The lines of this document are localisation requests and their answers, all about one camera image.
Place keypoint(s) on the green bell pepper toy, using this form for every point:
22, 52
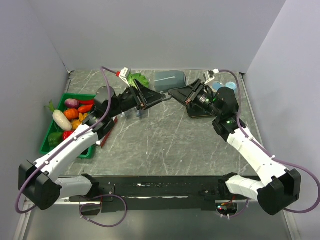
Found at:
54, 139

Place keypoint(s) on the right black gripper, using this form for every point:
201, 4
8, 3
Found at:
188, 94

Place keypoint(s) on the purple onion toy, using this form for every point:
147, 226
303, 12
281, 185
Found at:
71, 103

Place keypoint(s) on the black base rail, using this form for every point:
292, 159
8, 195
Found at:
159, 193

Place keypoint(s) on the grey-blue hexagonal mug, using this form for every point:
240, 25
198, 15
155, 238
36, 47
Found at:
167, 80

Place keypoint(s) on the pale blue mug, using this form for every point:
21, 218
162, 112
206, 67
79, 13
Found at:
231, 85

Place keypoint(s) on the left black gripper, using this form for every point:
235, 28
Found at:
144, 97

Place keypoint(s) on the red toothpaste box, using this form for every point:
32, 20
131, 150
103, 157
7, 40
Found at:
103, 141

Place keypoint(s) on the grey plastic measuring cup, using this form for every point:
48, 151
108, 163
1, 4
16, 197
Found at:
125, 114

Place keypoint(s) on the white radish toy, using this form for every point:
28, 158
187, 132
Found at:
61, 120

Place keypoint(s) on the yellow ginger toy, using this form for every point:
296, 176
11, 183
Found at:
77, 122

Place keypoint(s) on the red chili toy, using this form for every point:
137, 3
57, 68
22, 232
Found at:
86, 102

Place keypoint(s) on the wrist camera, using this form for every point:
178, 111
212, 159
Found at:
210, 76
125, 75

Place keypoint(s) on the orange pumpkin toy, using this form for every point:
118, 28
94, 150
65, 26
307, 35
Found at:
71, 114

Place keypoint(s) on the red bell pepper toy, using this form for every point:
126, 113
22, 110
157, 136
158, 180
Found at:
67, 134

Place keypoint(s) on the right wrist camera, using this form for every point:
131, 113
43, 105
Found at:
210, 76

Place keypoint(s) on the blue butterfly mug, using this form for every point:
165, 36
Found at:
216, 86

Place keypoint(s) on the green lettuce toy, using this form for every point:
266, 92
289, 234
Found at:
137, 77

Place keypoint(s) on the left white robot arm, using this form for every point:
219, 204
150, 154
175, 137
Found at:
40, 181

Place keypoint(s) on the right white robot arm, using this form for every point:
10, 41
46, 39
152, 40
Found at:
277, 187

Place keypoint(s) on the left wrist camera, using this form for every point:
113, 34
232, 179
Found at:
125, 75

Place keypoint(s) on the black gold-rimmed tray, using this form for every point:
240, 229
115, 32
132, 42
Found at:
200, 112

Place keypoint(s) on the orange carrot toy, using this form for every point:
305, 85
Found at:
85, 108

